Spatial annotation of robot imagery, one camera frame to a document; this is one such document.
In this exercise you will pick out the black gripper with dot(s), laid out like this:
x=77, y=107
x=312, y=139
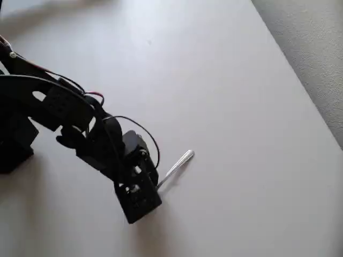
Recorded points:
x=148, y=166

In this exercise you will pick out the silver metal spoon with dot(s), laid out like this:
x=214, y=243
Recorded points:
x=179, y=162

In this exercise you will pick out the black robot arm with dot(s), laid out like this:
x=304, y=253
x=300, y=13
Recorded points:
x=67, y=107

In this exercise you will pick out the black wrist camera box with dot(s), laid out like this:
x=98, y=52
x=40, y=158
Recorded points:
x=139, y=200

